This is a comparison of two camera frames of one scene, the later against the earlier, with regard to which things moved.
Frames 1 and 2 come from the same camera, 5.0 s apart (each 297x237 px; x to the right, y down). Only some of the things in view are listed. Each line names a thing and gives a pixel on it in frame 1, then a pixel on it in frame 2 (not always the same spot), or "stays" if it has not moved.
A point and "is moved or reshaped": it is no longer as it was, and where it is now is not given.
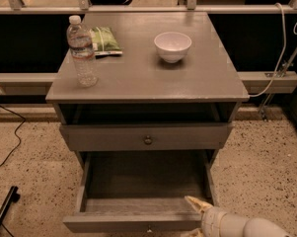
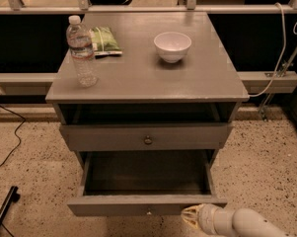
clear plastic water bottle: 82,45 stays
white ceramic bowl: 173,46 stays
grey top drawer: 147,136 stays
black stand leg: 12,197 stays
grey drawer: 141,193 is moved or reshaped
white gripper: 211,220 -> 206,217
